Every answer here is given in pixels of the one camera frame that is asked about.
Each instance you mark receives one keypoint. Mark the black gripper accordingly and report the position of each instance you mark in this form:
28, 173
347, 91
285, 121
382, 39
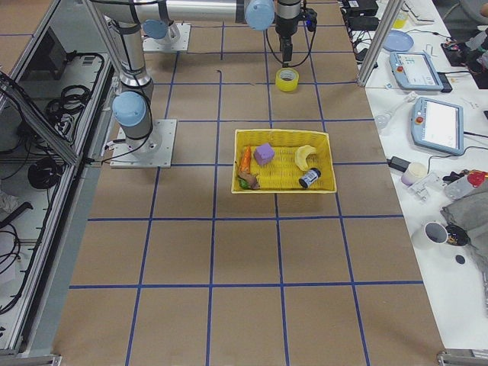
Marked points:
285, 24

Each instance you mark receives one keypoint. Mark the yellow clear tape roll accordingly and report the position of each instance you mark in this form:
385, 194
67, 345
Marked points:
286, 79

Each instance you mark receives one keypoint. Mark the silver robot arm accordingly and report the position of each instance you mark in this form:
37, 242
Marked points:
258, 15
124, 21

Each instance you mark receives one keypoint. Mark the blue plate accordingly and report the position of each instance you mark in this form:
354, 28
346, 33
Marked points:
398, 41

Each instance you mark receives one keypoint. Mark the beige croissant toy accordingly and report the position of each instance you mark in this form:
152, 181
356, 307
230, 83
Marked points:
301, 155

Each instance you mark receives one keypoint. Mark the purple foam cube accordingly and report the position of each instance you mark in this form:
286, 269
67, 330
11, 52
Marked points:
263, 154

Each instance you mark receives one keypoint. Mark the yellow bottle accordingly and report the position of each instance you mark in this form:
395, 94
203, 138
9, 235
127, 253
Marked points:
401, 19

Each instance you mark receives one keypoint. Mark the yellow woven tray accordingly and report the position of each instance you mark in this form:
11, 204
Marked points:
281, 175

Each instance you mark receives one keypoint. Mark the light bulb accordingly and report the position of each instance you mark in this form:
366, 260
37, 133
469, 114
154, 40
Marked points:
382, 120

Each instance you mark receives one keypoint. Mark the orange toy carrot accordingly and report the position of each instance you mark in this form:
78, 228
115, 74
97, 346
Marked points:
245, 162

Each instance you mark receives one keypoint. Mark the upper teach pendant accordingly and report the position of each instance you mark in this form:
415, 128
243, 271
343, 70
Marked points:
415, 72

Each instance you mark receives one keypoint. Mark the teach pendant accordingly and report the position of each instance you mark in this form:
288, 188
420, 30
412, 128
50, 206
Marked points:
438, 125
415, 72

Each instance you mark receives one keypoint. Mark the black silver can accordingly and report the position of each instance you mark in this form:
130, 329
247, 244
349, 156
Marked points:
309, 177

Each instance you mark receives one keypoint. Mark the brown root toy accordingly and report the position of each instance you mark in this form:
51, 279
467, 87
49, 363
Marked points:
251, 180

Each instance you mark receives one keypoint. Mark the black power adapter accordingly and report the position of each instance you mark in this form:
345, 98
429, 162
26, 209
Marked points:
398, 164

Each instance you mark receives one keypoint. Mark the lower teach pendant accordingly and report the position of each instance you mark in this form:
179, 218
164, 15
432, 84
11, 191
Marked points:
438, 125

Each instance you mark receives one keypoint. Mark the white purple cup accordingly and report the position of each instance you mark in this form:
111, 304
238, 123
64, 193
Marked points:
414, 172

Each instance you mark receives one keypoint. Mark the white mug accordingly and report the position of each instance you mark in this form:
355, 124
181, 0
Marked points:
429, 236

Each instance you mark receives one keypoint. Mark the grey cloth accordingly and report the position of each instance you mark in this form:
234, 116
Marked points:
470, 214

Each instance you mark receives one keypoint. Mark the black bowl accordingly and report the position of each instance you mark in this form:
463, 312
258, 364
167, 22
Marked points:
457, 236

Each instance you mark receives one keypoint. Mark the black round lid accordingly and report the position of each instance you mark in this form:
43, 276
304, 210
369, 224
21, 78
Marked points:
460, 259

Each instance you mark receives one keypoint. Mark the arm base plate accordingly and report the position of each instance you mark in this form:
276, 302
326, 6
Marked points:
154, 152
159, 37

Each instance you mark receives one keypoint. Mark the aluminium frame post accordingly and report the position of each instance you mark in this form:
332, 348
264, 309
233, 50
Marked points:
386, 22

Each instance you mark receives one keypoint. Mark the aluminium frame cabinet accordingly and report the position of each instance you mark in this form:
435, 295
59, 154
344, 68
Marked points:
55, 119

